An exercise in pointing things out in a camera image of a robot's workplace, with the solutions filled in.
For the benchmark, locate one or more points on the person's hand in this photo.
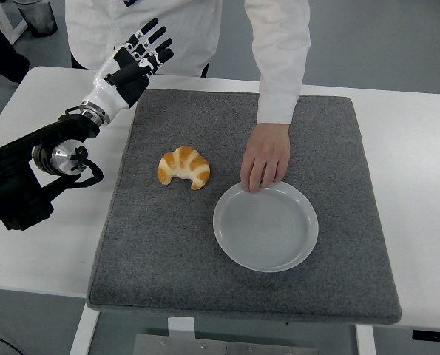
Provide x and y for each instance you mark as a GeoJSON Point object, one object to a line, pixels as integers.
{"type": "Point", "coordinates": [267, 148]}

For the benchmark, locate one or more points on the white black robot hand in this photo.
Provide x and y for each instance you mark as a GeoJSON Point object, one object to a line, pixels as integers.
{"type": "Point", "coordinates": [107, 90]}

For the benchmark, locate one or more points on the round white plate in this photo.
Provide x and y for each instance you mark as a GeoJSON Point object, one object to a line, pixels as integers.
{"type": "Point", "coordinates": [265, 229]}

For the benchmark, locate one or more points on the golden croissant bread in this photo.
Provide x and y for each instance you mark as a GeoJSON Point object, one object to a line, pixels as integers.
{"type": "Point", "coordinates": [184, 162]}

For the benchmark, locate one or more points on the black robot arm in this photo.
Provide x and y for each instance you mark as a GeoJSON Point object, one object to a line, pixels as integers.
{"type": "Point", "coordinates": [16, 155]}

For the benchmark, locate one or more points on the grey metal plate with screws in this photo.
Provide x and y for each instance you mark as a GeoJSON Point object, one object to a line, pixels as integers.
{"type": "Point", "coordinates": [205, 345]}

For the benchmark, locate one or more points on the grey waste bin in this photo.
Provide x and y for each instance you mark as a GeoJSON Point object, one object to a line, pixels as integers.
{"type": "Point", "coordinates": [38, 15]}

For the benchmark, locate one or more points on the person in dark trousers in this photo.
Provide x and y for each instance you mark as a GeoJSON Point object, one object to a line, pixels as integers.
{"type": "Point", "coordinates": [1, 51]}

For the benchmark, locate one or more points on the grey square mat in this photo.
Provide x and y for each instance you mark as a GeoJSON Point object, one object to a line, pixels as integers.
{"type": "Point", "coordinates": [168, 240]}

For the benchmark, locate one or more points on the white table leg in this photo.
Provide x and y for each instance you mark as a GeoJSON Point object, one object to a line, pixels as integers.
{"type": "Point", "coordinates": [81, 333]}
{"type": "Point", "coordinates": [365, 340]}

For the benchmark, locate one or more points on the black table control panel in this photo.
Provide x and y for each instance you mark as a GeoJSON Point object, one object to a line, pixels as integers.
{"type": "Point", "coordinates": [434, 334]}

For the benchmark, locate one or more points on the white furniture frame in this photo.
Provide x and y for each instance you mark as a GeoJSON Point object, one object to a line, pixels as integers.
{"type": "Point", "coordinates": [20, 31]}

